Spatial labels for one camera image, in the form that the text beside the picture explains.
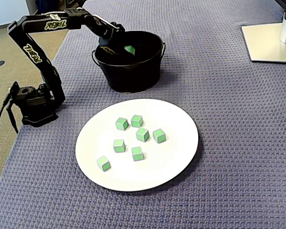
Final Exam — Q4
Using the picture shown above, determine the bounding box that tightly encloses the green cube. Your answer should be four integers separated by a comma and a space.
135, 127, 150, 143
124, 44, 136, 56
152, 128, 167, 144
131, 146, 144, 162
130, 114, 144, 128
96, 156, 111, 172
115, 117, 129, 131
112, 139, 126, 153

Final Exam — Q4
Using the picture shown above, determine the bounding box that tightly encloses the white wall panel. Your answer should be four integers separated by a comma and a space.
0, 0, 36, 31

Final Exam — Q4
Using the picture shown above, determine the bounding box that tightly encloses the blue bin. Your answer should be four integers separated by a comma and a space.
35, 0, 61, 15

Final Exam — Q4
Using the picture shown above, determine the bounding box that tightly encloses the blue-grey woven table cloth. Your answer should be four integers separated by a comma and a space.
0, 0, 286, 229

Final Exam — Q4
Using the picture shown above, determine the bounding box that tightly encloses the thin black cable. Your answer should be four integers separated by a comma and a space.
6, 101, 20, 134

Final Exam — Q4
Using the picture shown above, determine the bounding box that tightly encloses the white monitor stand base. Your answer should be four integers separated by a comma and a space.
241, 22, 286, 63

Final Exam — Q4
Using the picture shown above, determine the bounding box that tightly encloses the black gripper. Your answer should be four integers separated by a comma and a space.
92, 16, 134, 57

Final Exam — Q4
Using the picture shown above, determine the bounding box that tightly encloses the white round plate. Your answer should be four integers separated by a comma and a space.
75, 98, 200, 193

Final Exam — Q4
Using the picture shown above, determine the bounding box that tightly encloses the black metal bucket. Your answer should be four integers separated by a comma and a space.
91, 30, 167, 94

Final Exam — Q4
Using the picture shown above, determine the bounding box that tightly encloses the dark chair frame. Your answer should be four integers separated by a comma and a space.
63, 0, 85, 10

